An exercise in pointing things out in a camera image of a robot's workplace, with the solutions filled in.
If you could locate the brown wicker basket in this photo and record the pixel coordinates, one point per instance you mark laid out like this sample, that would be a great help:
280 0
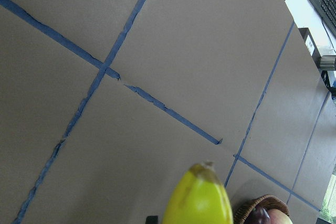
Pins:
267 201

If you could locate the pale peach fruit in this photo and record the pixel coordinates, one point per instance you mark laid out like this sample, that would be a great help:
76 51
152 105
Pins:
278 217

